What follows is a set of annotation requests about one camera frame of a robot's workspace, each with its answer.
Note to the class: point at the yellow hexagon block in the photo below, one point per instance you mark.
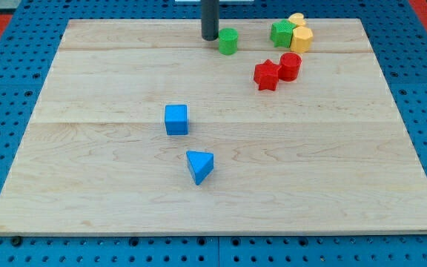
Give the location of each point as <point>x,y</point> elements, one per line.
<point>301,39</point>

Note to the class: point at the blue cube block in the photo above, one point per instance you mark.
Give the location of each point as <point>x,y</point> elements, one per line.
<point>176,119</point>

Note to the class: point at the green star block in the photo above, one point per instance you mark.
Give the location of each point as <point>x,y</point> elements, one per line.
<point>282,32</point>

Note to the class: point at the green cylinder block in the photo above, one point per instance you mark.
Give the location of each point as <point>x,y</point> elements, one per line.
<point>228,38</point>

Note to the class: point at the light wooden board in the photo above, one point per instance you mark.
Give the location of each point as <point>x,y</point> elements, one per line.
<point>326,154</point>

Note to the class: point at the red cylinder block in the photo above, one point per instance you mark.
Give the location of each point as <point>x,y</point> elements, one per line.
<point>290,64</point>

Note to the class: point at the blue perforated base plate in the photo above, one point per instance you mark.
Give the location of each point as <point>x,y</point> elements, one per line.
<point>397,31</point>

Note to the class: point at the yellow heart block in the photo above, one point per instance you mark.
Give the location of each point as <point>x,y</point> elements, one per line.
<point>298,19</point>

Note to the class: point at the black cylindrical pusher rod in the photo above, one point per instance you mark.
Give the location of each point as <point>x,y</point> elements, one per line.
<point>209,19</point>

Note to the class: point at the red star block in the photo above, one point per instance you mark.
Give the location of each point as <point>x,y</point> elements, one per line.
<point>266,75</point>

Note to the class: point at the blue triangle block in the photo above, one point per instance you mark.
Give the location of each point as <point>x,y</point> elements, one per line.
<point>200,164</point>

